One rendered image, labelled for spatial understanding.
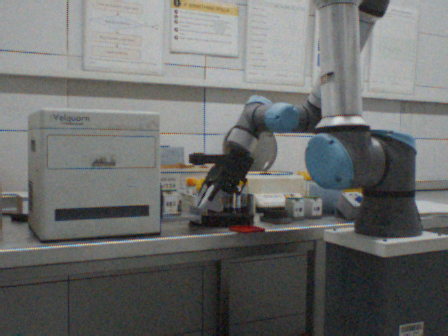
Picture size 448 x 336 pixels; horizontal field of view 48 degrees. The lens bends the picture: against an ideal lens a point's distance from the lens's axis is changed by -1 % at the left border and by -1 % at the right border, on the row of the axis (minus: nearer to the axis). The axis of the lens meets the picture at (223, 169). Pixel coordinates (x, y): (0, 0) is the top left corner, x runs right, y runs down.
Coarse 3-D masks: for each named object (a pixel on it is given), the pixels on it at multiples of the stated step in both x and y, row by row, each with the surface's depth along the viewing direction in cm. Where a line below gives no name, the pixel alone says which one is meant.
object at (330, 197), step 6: (312, 186) 161; (318, 186) 159; (312, 192) 161; (318, 192) 159; (324, 192) 160; (330, 192) 161; (336, 192) 162; (342, 192) 163; (324, 198) 160; (330, 198) 161; (336, 198) 162; (324, 204) 160; (330, 204) 161; (336, 204) 162; (324, 210) 160; (330, 210) 161
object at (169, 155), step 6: (162, 150) 189; (168, 150) 190; (174, 150) 190; (180, 150) 191; (162, 156) 189; (168, 156) 189; (174, 156) 190; (180, 156) 191; (162, 162) 188; (168, 162) 189; (174, 162) 190; (180, 162) 191
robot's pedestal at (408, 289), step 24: (336, 264) 117; (360, 264) 110; (384, 264) 104; (408, 264) 106; (432, 264) 109; (336, 288) 117; (360, 288) 110; (384, 288) 104; (408, 288) 106; (432, 288) 110; (336, 312) 117; (360, 312) 110; (384, 312) 104; (408, 312) 107; (432, 312) 110
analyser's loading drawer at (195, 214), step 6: (180, 204) 128; (162, 210) 126; (180, 210) 128; (192, 210) 134; (198, 210) 131; (162, 216) 126; (168, 216) 127; (174, 216) 127; (180, 216) 128; (186, 216) 129; (192, 216) 129; (198, 216) 130; (162, 222) 126; (198, 222) 131
